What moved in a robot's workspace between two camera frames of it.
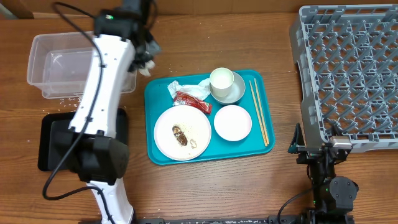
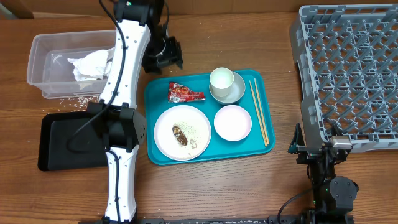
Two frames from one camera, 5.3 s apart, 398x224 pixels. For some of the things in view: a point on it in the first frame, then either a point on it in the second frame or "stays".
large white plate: [182, 132] stays
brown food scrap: [180, 135] stays
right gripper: [309, 153] stays
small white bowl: [232, 123] stays
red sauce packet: [183, 98] -> [178, 93]
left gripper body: [143, 51] -> [163, 52]
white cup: [221, 81] stays
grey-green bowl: [236, 94] stays
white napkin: [201, 91] -> [92, 66]
